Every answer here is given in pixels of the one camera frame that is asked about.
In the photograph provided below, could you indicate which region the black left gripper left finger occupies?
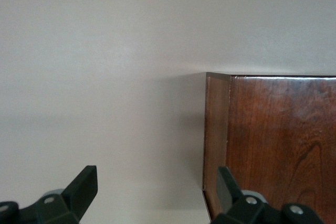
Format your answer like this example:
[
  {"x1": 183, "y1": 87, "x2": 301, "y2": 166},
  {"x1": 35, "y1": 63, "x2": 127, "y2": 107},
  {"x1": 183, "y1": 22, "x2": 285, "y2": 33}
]
[{"x1": 0, "y1": 165, "x2": 99, "y2": 224}]

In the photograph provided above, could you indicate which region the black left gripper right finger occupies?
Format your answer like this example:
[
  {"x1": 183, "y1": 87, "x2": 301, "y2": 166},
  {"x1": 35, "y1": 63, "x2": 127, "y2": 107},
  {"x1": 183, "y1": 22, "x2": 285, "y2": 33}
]
[{"x1": 211, "y1": 165, "x2": 325, "y2": 224}]

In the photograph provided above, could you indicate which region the dark red wooden cabinet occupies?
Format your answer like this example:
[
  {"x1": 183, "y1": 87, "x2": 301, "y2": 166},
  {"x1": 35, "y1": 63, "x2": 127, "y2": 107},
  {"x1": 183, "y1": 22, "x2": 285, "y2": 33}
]
[{"x1": 202, "y1": 71, "x2": 336, "y2": 224}]

